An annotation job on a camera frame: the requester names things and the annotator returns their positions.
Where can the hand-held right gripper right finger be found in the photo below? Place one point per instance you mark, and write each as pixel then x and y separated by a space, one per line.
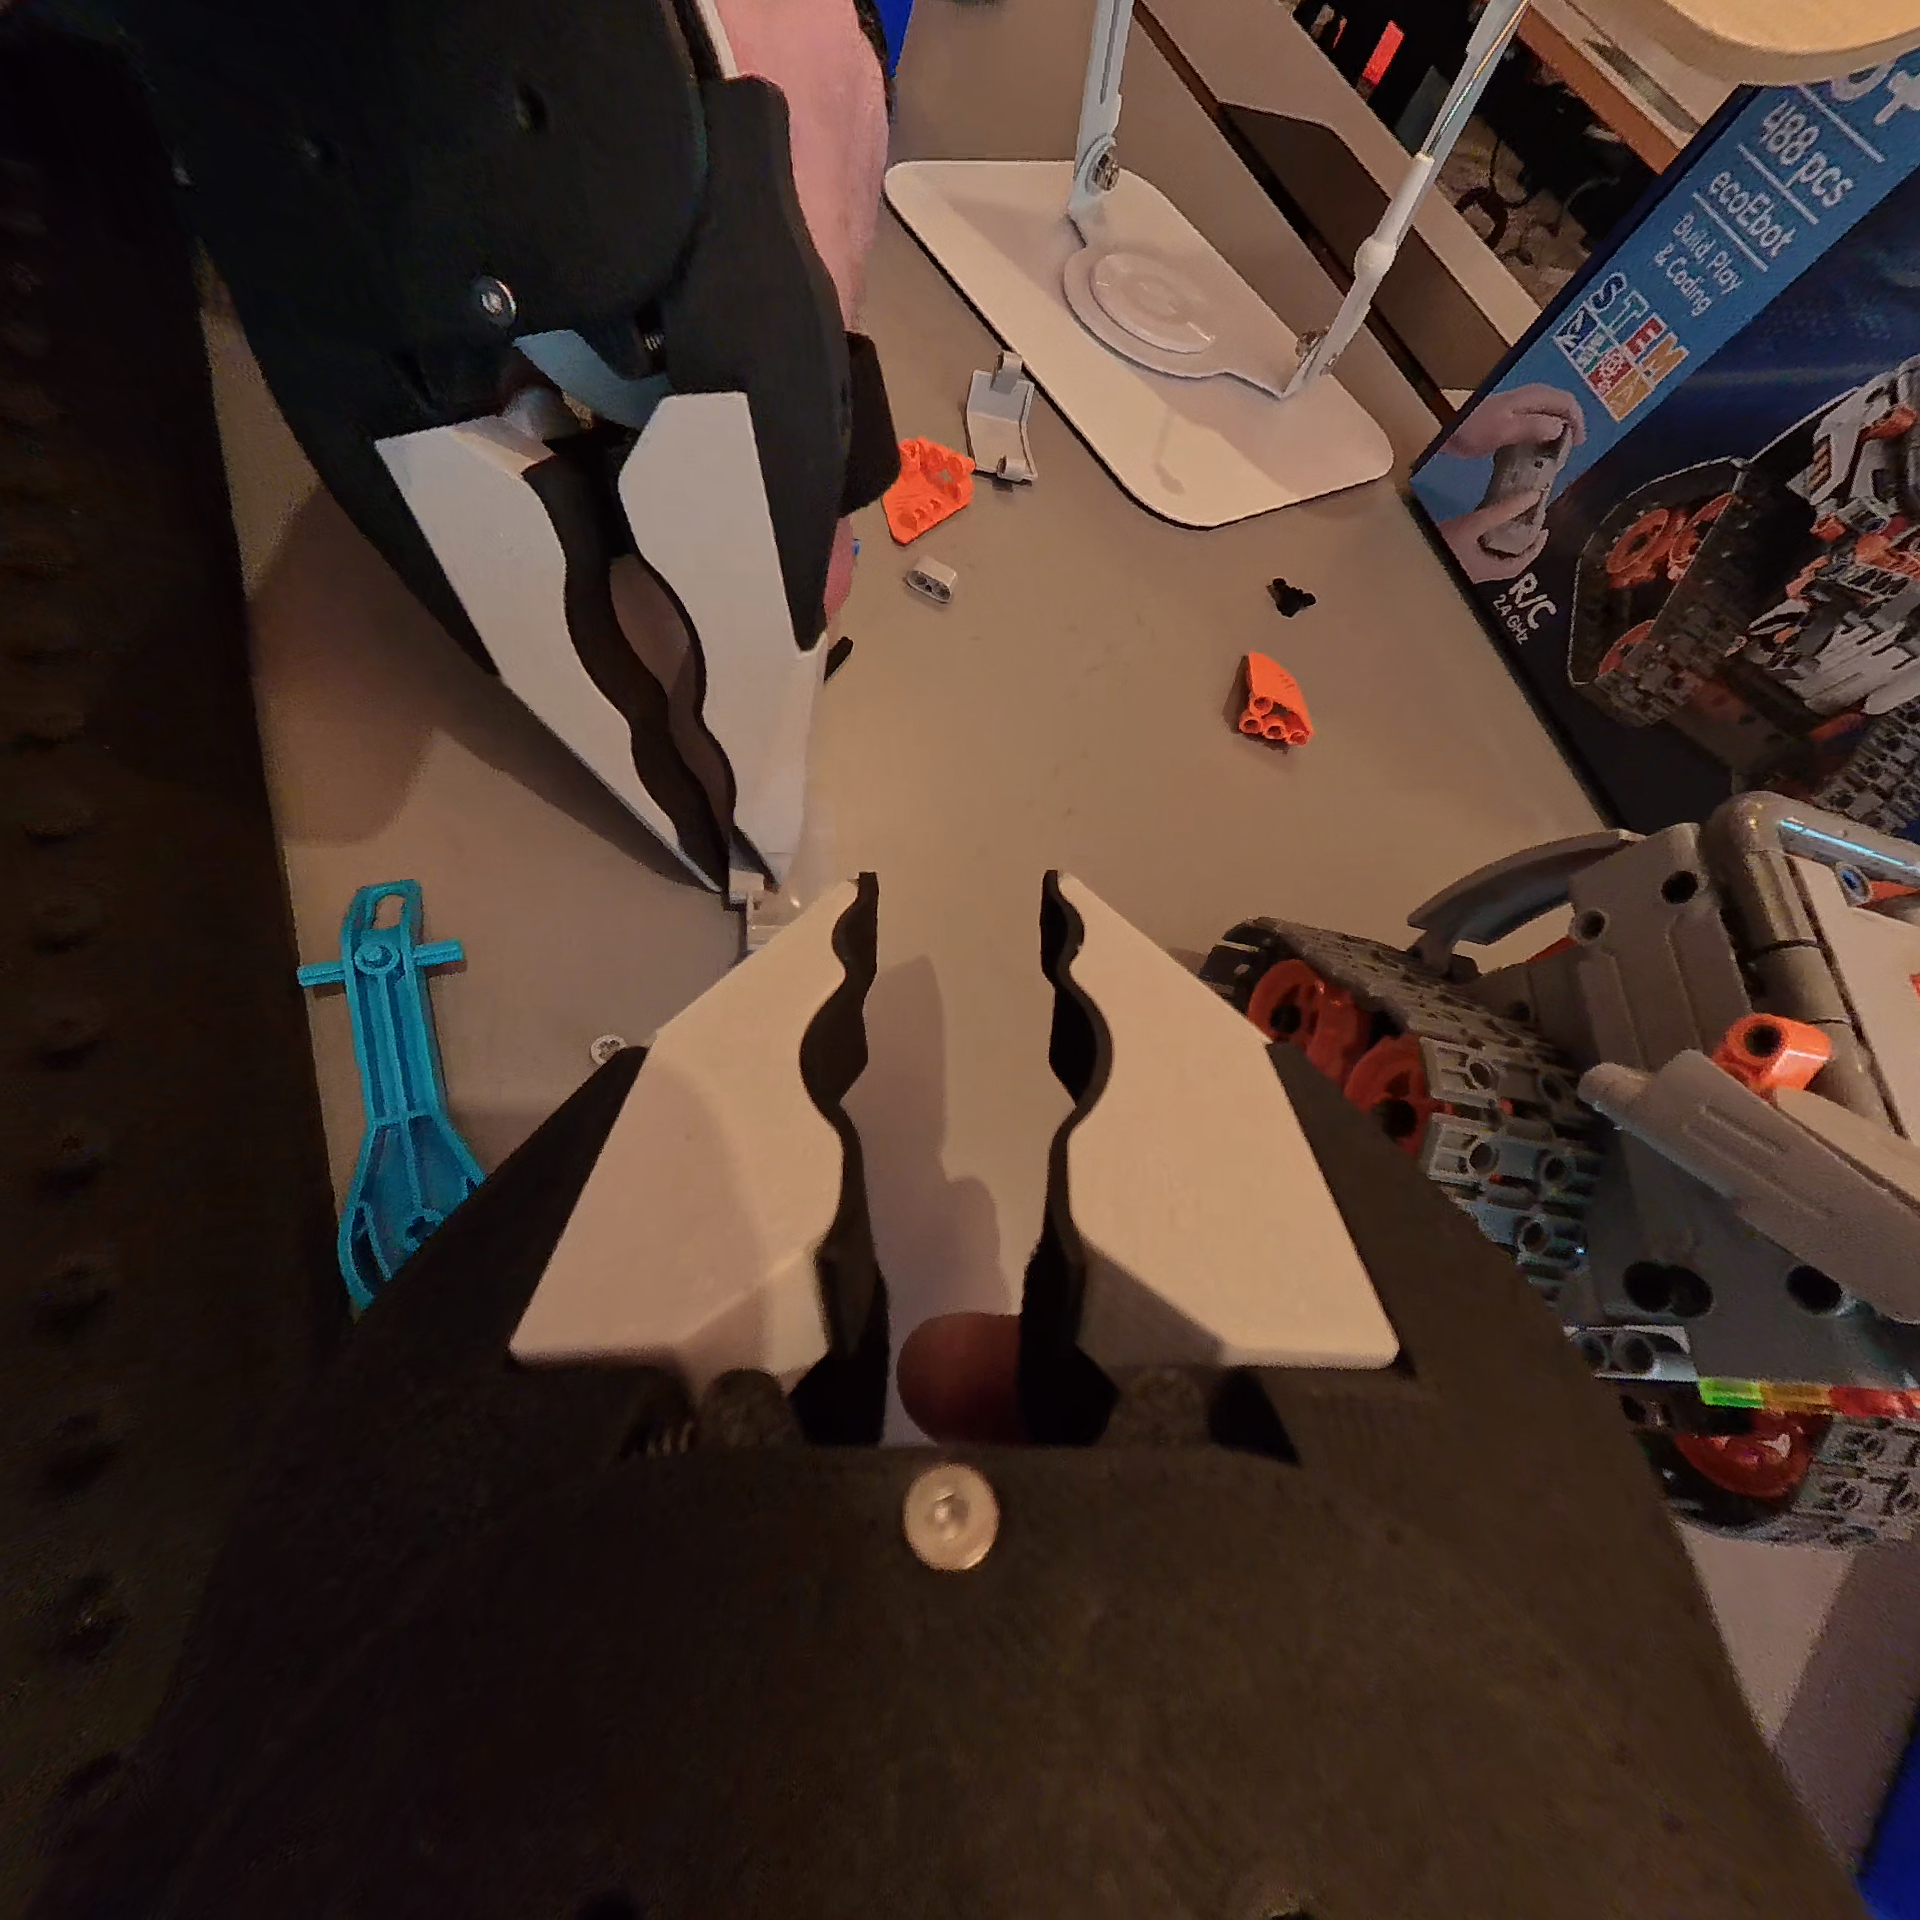
pixel 1214 1202

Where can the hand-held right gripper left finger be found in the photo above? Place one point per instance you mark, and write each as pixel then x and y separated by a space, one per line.
pixel 692 1202

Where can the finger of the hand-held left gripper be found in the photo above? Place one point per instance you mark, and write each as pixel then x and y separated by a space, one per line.
pixel 734 570
pixel 511 570

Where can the grey angular panel piece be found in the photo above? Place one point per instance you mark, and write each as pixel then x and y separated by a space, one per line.
pixel 764 908

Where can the grey orange tracked toy vehicle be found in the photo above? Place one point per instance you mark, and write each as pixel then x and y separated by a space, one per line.
pixel 1651 1202

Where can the person's right hand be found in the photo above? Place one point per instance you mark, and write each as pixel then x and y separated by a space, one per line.
pixel 960 1381

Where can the person's left hand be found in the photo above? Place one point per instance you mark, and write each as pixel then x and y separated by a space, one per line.
pixel 820 91

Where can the small grey connector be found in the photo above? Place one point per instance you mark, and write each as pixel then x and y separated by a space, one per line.
pixel 931 582

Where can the orange pin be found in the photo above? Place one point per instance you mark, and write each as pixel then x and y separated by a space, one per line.
pixel 926 487

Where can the grey curved panel piece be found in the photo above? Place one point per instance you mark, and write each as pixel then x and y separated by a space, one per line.
pixel 1002 422

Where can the teal plastic separator tool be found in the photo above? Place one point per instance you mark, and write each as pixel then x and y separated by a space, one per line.
pixel 390 1081

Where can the white book stand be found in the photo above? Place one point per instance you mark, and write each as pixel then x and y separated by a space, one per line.
pixel 1200 435

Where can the orange curved brick piece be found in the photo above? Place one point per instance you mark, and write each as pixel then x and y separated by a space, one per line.
pixel 1276 699

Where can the black dimpled foam mat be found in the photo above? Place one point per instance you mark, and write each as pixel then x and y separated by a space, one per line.
pixel 90 901

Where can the small black connector piece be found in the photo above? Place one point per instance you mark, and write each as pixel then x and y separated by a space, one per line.
pixel 1291 595

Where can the toy vehicle product box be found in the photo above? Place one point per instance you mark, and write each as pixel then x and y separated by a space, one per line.
pixel 1651 377

